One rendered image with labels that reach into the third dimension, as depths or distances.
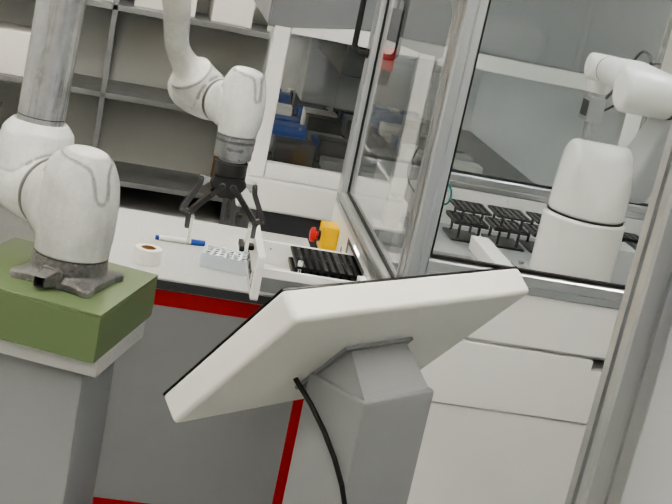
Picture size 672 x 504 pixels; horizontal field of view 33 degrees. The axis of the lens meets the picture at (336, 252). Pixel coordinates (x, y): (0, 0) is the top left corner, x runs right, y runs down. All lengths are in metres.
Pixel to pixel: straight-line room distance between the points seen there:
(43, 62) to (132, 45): 4.36
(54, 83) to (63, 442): 0.75
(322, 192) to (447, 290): 1.88
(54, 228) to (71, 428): 0.42
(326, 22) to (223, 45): 3.41
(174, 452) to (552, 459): 1.07
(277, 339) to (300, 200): 2.07
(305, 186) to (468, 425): 1.38
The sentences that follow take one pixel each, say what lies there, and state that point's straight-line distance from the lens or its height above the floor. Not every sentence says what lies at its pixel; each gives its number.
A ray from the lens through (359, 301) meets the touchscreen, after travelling 1.56.
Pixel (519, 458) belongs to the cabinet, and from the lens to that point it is 2.43.
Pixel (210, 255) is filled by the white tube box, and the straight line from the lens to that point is 3.01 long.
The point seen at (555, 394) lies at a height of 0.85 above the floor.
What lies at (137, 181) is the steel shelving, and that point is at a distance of 6.49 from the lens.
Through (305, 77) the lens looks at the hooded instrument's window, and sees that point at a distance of 3.50.
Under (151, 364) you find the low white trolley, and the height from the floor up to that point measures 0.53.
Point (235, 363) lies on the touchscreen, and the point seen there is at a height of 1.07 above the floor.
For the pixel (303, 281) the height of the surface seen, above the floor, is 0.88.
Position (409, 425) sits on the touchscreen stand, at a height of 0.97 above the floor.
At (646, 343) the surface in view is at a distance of 1.12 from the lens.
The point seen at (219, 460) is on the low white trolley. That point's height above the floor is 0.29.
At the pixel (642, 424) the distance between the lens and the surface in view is 1.15.
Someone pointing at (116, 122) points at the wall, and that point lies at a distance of 6.90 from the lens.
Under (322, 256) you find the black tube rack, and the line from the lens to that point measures 2.80.
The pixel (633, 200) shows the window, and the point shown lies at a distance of 2.32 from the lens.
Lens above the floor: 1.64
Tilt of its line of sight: 15 degrees down
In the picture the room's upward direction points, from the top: 12 degrees clockwise
